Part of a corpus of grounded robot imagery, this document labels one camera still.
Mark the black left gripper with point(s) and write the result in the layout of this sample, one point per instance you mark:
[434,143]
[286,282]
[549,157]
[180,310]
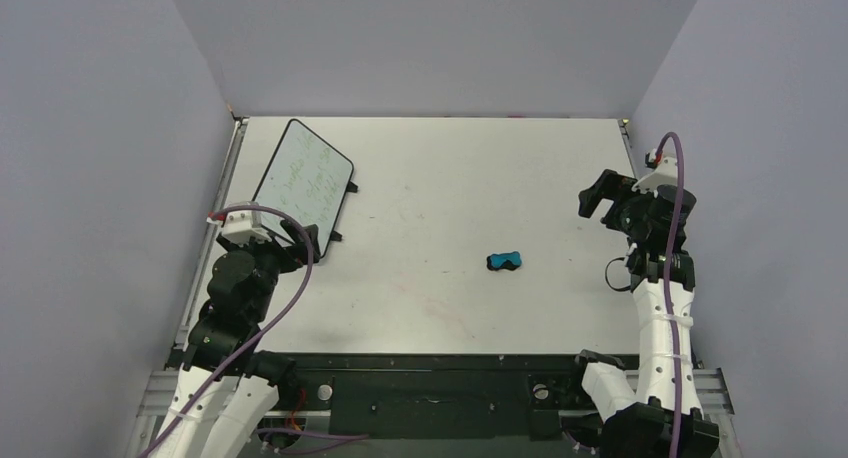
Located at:
[294,255]

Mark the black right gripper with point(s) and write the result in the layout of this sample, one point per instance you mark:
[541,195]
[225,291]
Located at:
[615,198]

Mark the black framed small whiteboard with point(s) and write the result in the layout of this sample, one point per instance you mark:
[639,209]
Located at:
[308,179]

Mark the blue whiteboard eraser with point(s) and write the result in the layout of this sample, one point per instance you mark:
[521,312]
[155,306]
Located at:
[510,261]

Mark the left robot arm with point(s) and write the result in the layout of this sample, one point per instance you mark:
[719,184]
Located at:
[224,383]

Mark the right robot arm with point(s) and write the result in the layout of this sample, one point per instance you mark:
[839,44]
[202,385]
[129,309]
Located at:
[656,349]

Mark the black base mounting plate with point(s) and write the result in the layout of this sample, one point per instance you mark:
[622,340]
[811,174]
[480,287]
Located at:
[384,396]

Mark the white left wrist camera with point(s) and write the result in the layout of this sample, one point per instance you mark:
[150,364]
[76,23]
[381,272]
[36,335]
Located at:
[243,227]

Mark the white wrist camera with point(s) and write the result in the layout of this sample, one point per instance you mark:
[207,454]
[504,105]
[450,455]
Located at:
[243,227]
[663,170]

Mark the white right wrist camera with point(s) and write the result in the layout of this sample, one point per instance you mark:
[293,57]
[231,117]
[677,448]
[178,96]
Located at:
[663,170]

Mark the aluminium frame rail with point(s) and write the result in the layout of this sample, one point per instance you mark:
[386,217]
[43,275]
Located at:
[221,186]

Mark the wire whiteboard stand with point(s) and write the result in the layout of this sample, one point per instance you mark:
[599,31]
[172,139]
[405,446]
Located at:
[346,210]

